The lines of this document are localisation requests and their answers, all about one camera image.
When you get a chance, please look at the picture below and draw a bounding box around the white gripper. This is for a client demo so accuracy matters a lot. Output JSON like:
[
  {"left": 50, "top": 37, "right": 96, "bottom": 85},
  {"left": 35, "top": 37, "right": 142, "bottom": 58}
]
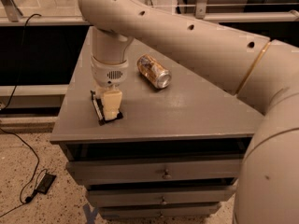
[{"left": 91, "top": 56, "right": 129, "bottom": 120}]

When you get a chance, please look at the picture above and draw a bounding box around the black rxbar chocolate wrapper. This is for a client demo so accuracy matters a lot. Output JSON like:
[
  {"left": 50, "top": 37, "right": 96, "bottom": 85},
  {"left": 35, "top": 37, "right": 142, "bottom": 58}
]
[{"left": 91, "top": 91, "right": 112, "bottom": 126}]

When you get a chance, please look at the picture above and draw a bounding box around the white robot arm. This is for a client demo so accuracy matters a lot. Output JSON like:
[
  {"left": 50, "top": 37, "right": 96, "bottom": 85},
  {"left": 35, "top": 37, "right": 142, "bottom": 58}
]
[{"left": 78, "top": 0, "right": 299, "bottom": 224}]

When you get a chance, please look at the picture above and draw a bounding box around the crushed brown soda can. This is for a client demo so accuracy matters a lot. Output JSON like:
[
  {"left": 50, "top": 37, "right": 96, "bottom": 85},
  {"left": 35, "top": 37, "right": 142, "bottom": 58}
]
[{"left": 137, "top": 54, "right": 172, "bottom": 89}]

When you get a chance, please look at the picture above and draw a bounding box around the grey drawer cabinet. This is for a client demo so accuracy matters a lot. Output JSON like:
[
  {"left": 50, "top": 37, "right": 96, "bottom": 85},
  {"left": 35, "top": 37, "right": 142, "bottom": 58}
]
[{"left": 49, "top": 26, "right": 265, "bottom": 221}]

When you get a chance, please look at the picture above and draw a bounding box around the top grey drawer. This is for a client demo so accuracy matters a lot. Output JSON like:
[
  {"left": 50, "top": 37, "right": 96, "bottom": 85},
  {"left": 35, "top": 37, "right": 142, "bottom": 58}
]
[{"left": 66, "top": 155, "right": 242, "bottom": 186}]

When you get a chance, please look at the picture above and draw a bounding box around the grey drawer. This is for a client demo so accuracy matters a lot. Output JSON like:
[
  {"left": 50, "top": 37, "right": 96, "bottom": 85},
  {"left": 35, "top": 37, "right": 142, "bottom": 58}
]
[
  {"left": 99, "top": 203, "right": 221, "bottom": 219},
  {"left": 66, "top": 155, "right": 242, "bottom": 186},
  {"left": 87, "top": 186, "right": 235, "bottom": 207}
]

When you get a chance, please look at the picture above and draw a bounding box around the black power adapter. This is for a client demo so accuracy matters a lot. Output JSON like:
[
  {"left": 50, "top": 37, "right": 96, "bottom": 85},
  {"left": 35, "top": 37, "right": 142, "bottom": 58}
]
[{"left": 36, "top": 173, "right": 56, "bottom": 194}]

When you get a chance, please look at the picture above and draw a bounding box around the middle grey drawer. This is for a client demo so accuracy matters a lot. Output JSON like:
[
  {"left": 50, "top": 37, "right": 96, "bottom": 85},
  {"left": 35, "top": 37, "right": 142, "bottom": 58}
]
[{"left": 87, "top": 186, "right": 235, "bottom": 207}]

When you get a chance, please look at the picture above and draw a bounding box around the bottom grey drawer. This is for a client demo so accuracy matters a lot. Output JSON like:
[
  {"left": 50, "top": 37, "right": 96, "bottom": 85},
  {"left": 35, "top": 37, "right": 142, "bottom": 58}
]
[{"left": 99, "top": 203, "right": 221, "bottom": 219}]

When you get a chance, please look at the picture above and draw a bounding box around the metal window railing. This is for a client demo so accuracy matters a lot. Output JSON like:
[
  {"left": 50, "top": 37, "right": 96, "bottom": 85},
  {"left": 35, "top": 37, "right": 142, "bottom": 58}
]
[{"left": 0, "top": 0, "right": 299, "bottom": 25}]

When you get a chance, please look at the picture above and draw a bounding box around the black floor cable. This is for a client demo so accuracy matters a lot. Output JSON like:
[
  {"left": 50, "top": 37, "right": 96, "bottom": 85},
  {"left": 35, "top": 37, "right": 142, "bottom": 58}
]
[{"left": 0, "top": 13, "right": 49, "bottom": 218}]

